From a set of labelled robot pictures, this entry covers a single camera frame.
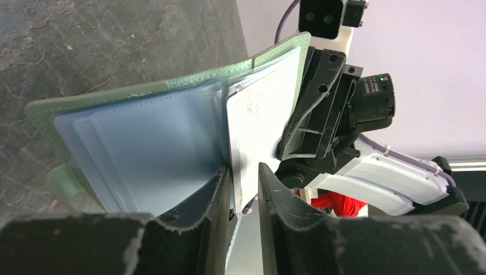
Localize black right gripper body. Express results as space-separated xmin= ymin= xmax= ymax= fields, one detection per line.
xmin=323 ymin=65 xmax=395 ymax=158

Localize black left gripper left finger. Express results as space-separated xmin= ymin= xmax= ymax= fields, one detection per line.
xmin=1 ymin=167 xmax=231 ymax=274

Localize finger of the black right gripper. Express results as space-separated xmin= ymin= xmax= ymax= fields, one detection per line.
xmin=277 ymin=49 xmax=347 ymax=160

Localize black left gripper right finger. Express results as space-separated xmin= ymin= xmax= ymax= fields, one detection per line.
xmin=258 ymin=163 xmax=485 ymax=274

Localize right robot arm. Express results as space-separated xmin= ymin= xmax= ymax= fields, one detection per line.
xmin=276 ymin=47 xmax=469 ymax=216

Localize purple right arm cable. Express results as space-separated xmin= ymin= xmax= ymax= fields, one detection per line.
xmin=274 ymin=0 xmax=457 ymax=188

